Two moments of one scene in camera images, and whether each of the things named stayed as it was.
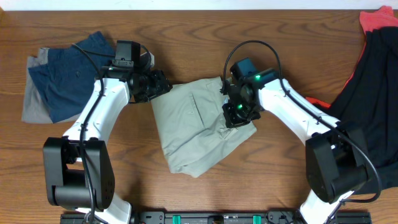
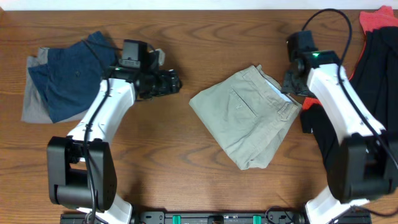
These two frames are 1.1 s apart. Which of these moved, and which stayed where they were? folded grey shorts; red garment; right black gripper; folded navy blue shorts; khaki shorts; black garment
Moved: khaki shorts; right black gripper
Stayed: black garment; folded grey shorts; folded navy blue shorts; red garment
